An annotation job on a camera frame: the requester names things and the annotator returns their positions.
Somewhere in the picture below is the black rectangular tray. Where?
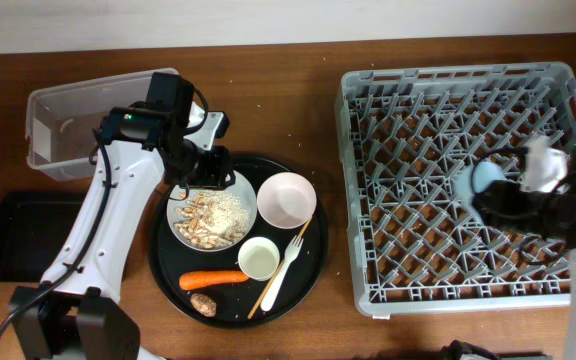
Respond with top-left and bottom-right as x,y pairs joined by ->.
0,192 -> 85,283

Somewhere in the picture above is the pile of food scraps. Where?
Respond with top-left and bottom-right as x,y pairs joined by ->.
172,191 -> 253,250

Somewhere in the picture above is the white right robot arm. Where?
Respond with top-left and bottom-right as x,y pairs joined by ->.
456,136 -> 576,359

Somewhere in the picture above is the brown mushroom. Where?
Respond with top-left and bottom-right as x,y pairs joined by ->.
190,293 -> 217,317

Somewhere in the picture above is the round black serving tray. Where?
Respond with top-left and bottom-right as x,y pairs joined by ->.
147,153 -> 330,330

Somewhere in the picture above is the wooden chopstick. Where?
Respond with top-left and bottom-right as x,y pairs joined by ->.
247,219 -> 312,319

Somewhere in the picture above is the pink bowl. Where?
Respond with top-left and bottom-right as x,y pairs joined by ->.
257,172 -> 317,229

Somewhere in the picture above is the blue plastic cup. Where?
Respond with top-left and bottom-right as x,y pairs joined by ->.
454,160 -> 506,225

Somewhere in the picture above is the small white cup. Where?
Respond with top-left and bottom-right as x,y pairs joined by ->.
238,237 -> 280,281

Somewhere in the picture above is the orange carrot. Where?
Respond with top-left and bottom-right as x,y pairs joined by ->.
179,270 -> 249,291

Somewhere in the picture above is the white plastic fork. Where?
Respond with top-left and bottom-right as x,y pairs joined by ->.
260,236 -> 303,312

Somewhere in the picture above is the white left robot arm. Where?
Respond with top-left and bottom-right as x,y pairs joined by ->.
0,102 -> 235,359

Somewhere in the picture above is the clear plastic waste bin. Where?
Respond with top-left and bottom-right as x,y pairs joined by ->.
25,70 -> 153,181

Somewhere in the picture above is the grey dishwasher rack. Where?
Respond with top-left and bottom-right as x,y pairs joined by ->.
335,62 -> 576,318

